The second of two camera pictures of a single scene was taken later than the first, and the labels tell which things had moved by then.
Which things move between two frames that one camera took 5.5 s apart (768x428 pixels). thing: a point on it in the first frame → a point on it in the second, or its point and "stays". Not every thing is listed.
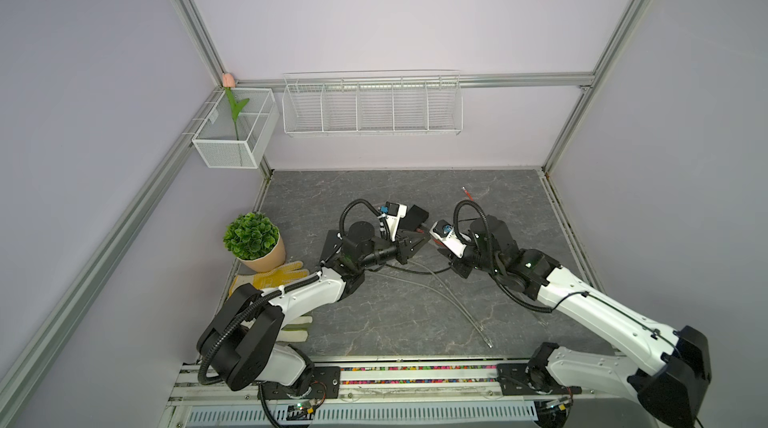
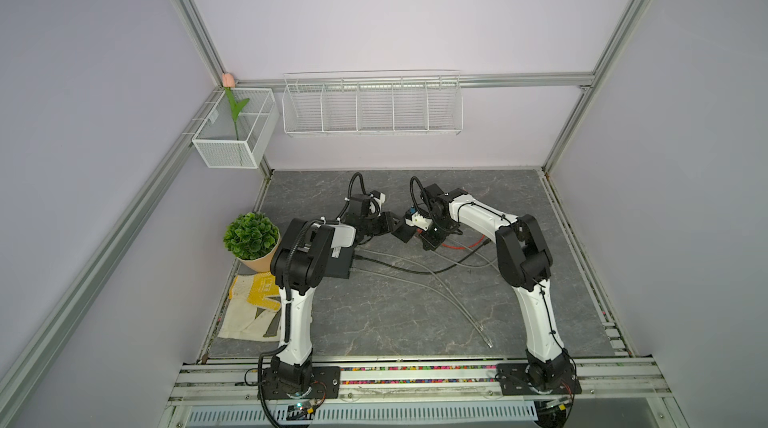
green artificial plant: [251, 236] stays
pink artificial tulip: [236, 107] stays
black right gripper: [459, 267] → [429, 242]
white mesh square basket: [235, 131] stays
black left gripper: [405, 250] → [388, 223]
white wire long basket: [372, 103] stays
